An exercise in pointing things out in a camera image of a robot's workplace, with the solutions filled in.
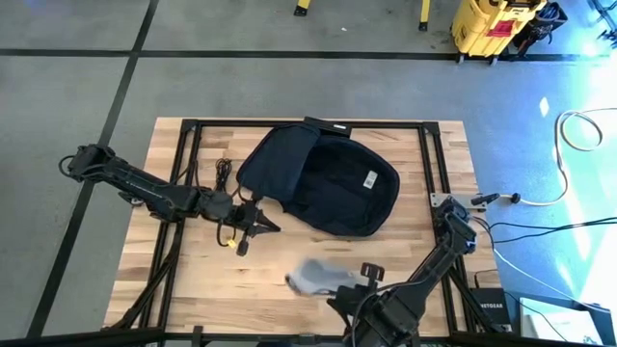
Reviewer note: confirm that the yellow stand leg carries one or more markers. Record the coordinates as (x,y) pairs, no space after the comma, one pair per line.
(424,14)
(302,7)

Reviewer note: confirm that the black spring clamp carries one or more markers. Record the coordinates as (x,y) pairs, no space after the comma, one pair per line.
(484,199)

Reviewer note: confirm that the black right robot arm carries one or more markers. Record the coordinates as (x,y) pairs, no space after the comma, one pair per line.
(434,270)

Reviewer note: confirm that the black aluminium table frame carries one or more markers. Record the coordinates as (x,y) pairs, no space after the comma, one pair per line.
(385,124)

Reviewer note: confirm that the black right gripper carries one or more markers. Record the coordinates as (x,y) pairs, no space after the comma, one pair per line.
(356,296)

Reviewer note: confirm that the yellow tool cart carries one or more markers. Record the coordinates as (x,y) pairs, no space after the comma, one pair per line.
(487,29)

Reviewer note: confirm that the clear plastic bag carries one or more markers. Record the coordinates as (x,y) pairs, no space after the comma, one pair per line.
(313,277)

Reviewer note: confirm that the black tripod stand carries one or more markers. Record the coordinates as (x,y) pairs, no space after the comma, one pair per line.
(608,24)

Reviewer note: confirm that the black network switch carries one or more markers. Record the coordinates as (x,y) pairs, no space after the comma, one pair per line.
(335,126)

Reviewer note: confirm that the black aluminium crossbeam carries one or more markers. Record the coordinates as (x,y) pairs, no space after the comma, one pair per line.
(96,338)

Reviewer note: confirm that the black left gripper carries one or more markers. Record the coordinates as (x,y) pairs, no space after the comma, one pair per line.
(246,221)

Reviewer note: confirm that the white cardboard box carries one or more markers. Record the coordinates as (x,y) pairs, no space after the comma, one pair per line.
(559,323)

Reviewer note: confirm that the black bag beside cart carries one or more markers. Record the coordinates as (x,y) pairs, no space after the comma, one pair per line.
(542,24)

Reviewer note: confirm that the black Netgear switch box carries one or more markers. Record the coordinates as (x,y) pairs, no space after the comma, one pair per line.
(491,306)

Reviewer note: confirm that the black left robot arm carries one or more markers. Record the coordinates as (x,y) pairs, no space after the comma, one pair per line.
(144,188)

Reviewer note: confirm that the navy blue backpack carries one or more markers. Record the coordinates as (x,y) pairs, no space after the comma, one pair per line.
(337,193)

